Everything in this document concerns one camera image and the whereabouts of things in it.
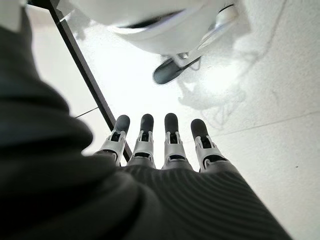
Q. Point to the dark cabinet plinth strip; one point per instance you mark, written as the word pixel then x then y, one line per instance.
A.
pixel 82 70

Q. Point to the dark left robot hand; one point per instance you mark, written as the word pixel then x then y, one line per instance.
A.
pixel 75 187

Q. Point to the black robot left foot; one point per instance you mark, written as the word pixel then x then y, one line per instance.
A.
pixel 167 72

